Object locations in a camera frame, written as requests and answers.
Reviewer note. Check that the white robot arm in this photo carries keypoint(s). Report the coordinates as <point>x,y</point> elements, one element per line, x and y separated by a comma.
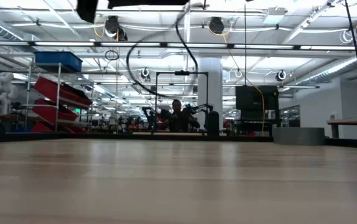
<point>2,90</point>

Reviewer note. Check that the blue storage bin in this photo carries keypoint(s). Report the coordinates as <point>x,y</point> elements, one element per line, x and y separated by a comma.
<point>58,59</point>

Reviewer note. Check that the red storage bin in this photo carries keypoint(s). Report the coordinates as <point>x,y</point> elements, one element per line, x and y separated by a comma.
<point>46,128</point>
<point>51,112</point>
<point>60,91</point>

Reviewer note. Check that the metal shelf rack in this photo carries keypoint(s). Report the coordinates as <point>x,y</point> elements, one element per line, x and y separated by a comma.
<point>58,102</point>

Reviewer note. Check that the person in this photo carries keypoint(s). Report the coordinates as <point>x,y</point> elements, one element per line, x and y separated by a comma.
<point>177,107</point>

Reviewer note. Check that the white pillar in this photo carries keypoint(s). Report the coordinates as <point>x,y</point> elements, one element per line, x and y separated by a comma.
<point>210,81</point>

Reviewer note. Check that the long ceiling light strip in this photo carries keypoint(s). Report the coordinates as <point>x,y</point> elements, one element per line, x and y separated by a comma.
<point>228,46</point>

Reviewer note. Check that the thin black vertical pole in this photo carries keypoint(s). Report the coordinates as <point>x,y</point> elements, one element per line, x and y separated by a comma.
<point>245,46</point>

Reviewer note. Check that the white ceiling box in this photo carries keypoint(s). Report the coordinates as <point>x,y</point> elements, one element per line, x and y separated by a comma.
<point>274,15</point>

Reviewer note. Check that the black monitor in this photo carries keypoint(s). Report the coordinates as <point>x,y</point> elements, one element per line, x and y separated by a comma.
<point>253,98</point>

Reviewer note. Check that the wooden bench table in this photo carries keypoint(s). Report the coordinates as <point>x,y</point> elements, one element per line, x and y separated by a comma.
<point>349,121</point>

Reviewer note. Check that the black camera gantry frame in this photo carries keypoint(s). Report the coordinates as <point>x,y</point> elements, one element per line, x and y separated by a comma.
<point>182,73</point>

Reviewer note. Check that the black aluminium table frame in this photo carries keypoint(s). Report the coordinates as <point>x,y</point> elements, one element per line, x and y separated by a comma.
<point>72,136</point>

